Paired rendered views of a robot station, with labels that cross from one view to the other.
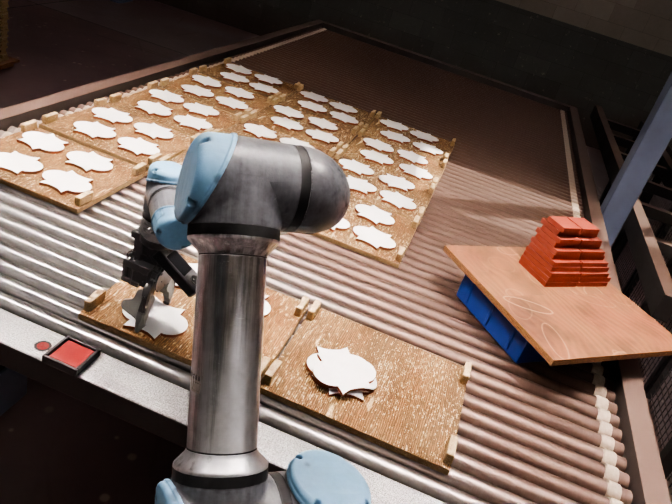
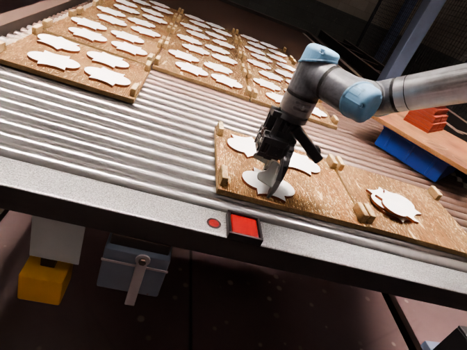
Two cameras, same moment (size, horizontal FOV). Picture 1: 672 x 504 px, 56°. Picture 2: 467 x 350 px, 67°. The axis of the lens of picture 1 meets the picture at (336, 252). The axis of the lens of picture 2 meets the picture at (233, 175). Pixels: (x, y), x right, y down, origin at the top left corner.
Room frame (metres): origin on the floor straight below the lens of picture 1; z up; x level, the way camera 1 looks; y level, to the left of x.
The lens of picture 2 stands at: (0.38, 0.73, 1.38)
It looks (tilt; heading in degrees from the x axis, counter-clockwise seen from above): 30 degrees down; 337
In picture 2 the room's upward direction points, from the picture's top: 23 degrees clockwise
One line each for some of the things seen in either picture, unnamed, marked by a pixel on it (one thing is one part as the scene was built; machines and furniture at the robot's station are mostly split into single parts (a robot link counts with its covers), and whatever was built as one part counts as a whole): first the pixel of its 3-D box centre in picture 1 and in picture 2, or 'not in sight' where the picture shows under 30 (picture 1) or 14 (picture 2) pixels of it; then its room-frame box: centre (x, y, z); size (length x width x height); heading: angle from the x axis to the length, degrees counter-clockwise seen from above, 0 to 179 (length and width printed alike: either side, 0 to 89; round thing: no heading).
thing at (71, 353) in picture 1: (71, 355); (243, 228); (0.93, 0.43, 0.92); 0.06 x 0.06 x 0.01; 82
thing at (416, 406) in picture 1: (372, 379); (402, 206); (1.13, -0.16, 0.93); 0.41 x 0.35 x 0.02; 81
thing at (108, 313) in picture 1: (203, 310); (282, 173); (1.18, 0.25, 0.93); 0.41 x 0.35 x 0.02; 82
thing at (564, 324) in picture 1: (561, 297); (436, 139); (1.60, -0.64, 1.03); 0.50 x 0.50 x 0.02; 31
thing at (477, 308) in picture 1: (531, 311); (420, 149); (1.58, -0.58, 0.97); 0.31 x 0.31 x 0.10; 31
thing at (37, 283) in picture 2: not in sight; (48, 253); (0.97, 0.81, 0.74); 0.09 x 0.08 x 0.24; 82
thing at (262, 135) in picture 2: (151, 259); (280, 134); (1.09, 0.36, 1.08); 0.09 x 0.08 x 0.12; 81
